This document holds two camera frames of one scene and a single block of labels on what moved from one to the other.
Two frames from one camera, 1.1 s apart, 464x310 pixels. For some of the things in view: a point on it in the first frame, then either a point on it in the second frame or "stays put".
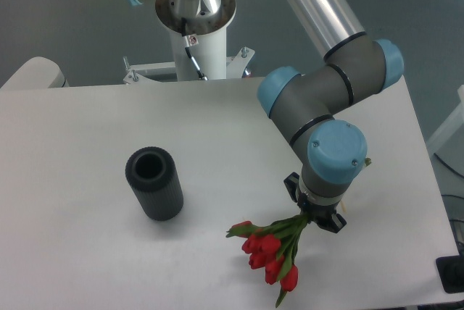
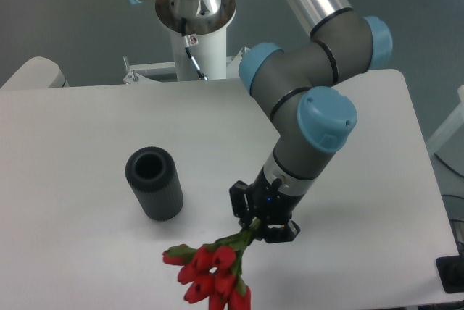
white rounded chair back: (38, 72) stays put
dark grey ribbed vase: (152, 174) stays put
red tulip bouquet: (272, 248) → (213, 270)
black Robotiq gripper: (324, 215) → (273, 206)
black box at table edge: (451, 269) stays put
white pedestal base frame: (134, 73) stays put
